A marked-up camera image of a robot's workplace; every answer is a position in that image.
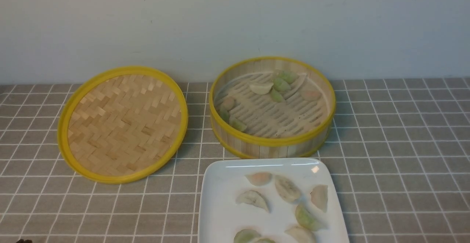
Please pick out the white dumpling plate left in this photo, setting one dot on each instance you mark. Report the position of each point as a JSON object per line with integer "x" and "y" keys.
{"x": 253, "y": 198}

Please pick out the pink dumpling on plate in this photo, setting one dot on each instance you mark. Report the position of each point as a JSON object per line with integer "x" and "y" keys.
{"x": 259, "y": 179}

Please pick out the green dumpling steamer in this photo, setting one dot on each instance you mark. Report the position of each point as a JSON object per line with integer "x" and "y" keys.
{"x": 288, "y": 76}
{"x": 276, "y": 96}
{"x": 281, "y": 85}
{"x": 237, "y": 124}
{"x": 224, "y": 114}

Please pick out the pink dumpling steamer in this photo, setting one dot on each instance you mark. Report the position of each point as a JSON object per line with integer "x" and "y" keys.
{"x": 310, "y": 95}
{"x": 228, "y": 103}

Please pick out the green dumpling plate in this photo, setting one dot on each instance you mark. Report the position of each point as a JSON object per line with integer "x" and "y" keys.
{"x": 307, "y": 220}
{"x": 246, "y": 236}

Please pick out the white dumpling plate bottom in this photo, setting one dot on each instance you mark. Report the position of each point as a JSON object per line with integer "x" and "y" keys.
{"x": 301, "y": 234}

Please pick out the white dumpling plate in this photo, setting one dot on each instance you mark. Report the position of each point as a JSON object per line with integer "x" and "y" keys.
{"x": 301, "y": 234}
{"x": 253, "y": 198}
{"x": 286, "y": 189}

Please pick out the green dumpling plate right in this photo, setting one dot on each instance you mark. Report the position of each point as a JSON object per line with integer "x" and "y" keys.
{"x": 307, "y": 220}

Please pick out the white dumpling plate centre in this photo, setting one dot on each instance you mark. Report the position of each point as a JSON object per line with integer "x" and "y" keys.
{"x": 286, "y": 189}

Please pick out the white dumpling in steamer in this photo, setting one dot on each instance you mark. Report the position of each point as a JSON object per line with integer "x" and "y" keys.
{"x": 261, "y": 88}

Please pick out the white square plate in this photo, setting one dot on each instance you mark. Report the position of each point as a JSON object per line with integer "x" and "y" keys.
{"x": 220, "y": 218}

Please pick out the dark object at corner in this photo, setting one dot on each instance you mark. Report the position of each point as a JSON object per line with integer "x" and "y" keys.
{"x": 24, "y": 241}

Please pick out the green dumpling plate bottom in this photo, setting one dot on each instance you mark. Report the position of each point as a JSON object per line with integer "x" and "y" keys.
{"x": 246, "y": 236}

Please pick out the yellow-rimmed bamboo steamer basket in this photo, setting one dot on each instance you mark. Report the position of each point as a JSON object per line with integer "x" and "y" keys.
{"x": 293, "y": 128}

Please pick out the pale dumpling plate right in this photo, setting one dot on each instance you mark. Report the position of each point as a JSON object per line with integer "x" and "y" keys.
{"x": 319, "y": 197}

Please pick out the green dumpling steamer back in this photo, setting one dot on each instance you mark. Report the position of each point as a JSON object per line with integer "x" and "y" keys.
{"x": 288, "y": 76}

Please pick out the yellow-rimmed woven bamboo lid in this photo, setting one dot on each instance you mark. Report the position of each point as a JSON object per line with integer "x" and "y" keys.
{"x": 123, "y": 125}

